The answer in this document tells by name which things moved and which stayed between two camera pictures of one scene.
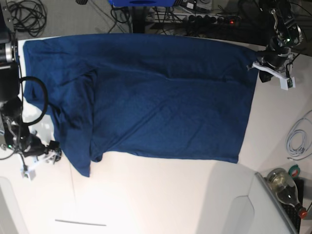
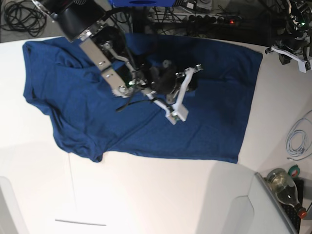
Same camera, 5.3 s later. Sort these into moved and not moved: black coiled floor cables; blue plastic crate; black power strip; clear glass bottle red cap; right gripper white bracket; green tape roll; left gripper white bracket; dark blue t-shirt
Moved: left gripper white bracket; dark blue t-shirt; right gripper white bracket
Not moved: black coiled floor cables; blue plastic crate; black power strip; green tape roll; clear glass bottle red cap
